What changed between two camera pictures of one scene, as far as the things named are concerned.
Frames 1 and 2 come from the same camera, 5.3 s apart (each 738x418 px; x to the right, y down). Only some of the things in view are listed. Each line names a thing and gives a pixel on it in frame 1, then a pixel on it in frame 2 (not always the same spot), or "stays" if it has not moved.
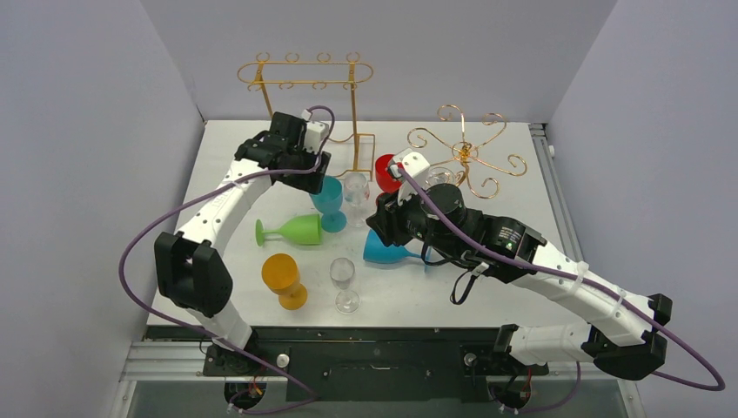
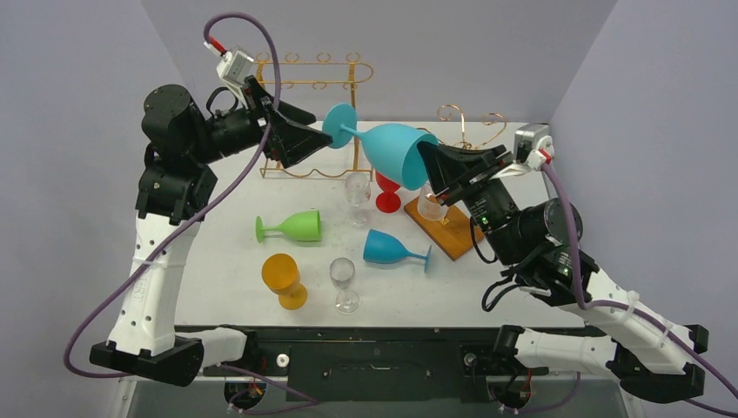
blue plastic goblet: (328, 202) -> (391, 148)
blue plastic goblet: (375, 250) stays
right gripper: (384, 223) -> (472, 178)
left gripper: (310, 182) -> (290, 139)
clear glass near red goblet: (356, 193) stays
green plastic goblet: (301, 230) stays
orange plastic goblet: (281, 275) stays
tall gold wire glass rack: (288, 74) stays
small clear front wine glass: (341, 273) stays
